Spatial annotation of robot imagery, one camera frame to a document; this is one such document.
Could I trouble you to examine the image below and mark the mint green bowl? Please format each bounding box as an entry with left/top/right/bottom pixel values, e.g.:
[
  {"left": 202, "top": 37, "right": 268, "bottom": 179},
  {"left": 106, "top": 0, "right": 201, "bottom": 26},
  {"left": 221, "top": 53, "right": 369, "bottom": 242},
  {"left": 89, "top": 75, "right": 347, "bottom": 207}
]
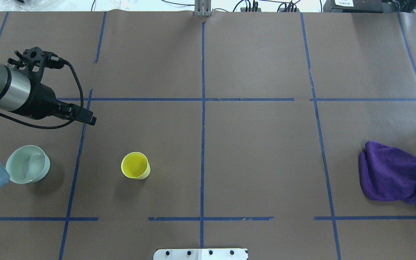
[{"left": 5, "top": 145, "right": 51, "bottom": 184}]

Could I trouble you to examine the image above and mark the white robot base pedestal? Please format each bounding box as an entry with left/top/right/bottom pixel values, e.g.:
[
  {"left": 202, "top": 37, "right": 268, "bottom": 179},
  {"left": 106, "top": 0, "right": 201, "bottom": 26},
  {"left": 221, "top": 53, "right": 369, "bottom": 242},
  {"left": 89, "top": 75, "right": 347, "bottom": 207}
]
[{"left": 153, "top": 248, "right": 249, "bottom": 260}]

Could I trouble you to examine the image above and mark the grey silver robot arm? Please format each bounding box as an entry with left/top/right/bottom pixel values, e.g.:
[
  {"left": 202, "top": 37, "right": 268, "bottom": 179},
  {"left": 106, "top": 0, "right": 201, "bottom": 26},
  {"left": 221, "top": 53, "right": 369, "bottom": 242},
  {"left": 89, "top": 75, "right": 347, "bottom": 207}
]
[{"left": 0, "top": 47, "right": 97, "bottom": 130}]

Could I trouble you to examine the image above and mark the black power strip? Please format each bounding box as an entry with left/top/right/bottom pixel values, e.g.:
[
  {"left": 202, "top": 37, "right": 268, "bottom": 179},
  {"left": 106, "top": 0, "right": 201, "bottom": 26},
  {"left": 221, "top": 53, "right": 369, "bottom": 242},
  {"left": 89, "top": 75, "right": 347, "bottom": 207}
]
[{"left": 236, "top": 0, "right": 261, "bottom": 13}]

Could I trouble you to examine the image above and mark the purple cloth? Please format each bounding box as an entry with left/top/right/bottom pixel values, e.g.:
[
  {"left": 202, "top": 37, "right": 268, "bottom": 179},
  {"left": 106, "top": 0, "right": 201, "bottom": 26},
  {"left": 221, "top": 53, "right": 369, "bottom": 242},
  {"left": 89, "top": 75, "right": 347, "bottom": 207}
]
[{"left": 358, "top": 140, "right": 416, "bottom": 204}]

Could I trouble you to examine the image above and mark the black device box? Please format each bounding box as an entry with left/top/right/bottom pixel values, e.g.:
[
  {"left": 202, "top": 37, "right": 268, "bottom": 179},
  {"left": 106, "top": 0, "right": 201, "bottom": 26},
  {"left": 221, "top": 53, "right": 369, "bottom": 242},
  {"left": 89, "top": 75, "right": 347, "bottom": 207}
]
[{"left": 322, "top": 0, "right": 416, "bottom": 13}]

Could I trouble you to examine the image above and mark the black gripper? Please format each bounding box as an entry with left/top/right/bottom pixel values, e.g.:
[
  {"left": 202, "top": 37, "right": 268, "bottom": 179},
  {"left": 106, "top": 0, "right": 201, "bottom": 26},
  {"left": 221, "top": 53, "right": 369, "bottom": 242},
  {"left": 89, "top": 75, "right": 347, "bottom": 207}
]
[{"left": 20, "top": 83, "right": 97, "bottom": 126}]

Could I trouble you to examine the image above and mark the yellow plastic cup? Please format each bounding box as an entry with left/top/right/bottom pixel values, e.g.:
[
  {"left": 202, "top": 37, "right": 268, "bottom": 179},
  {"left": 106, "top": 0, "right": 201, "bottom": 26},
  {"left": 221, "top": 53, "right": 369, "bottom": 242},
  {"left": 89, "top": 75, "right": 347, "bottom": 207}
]
[{"left": 121, "top": 152, "right": 151, "bottom": 180}]

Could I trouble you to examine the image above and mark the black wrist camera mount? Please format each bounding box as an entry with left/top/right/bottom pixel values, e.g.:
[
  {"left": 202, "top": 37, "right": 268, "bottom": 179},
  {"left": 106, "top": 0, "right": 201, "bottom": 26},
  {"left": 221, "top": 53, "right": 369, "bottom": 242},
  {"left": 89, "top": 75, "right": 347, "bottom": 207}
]
[{"left": 7, "top": 47, "right": 65, "bottom": 84}]

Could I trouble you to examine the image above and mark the aluminium frame post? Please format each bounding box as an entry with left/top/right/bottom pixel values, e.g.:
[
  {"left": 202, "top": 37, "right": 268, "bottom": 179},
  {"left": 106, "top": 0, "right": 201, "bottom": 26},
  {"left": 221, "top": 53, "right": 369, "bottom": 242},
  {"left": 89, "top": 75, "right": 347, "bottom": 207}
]
[{"left": 194, "top": 0, "right": 212, "bottom": 17}]

